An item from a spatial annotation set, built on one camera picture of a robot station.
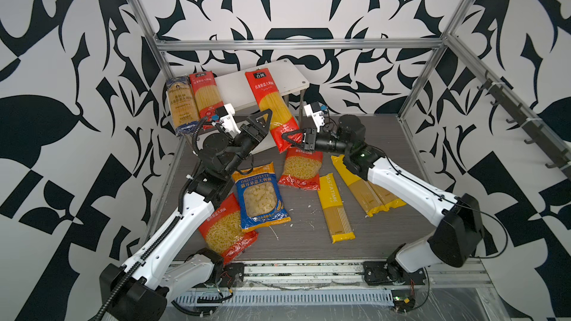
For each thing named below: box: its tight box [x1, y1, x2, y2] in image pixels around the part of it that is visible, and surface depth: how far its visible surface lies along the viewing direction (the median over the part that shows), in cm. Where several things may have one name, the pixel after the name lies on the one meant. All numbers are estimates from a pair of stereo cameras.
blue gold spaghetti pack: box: [165, 75, 201, 135], surface depth 76 cm
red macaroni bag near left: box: [198, 192, 259, 267], surface depth 81 cm
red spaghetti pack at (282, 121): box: [244, 67, 301, 154], surface depth 69 cm
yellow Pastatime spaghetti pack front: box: [317, 172, 357, 244], surface depth 89 cm
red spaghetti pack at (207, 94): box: [188, 70, 224, 128], surface depth 78 cm
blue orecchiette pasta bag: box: [231, 161, 292, 233], surface depth 89 cm
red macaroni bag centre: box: [278, 148, 324, 191], surface depth 98 cm
